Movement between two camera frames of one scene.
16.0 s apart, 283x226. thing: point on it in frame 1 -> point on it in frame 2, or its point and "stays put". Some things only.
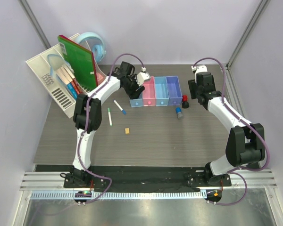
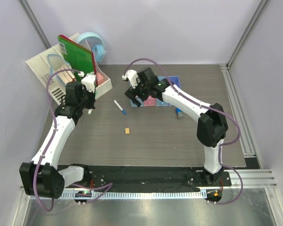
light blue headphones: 98,50 stays put
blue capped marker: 123,110 stays put
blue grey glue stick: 179,113 stays put
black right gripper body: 194,89 -> 140,91
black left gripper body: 131,86 -> 87,100
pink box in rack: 99,78 stays put
